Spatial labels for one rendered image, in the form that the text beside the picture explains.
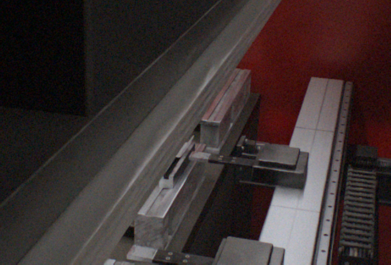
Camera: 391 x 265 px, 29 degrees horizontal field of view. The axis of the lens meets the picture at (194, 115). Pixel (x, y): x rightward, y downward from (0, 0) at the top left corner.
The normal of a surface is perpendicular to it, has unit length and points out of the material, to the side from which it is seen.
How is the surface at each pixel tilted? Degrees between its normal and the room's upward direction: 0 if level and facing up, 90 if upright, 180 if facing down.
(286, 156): 0
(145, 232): 90
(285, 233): 0
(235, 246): 0
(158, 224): 90
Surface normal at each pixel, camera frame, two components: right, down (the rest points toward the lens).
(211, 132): -0.24, 0.33
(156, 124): 0.04, -0.93
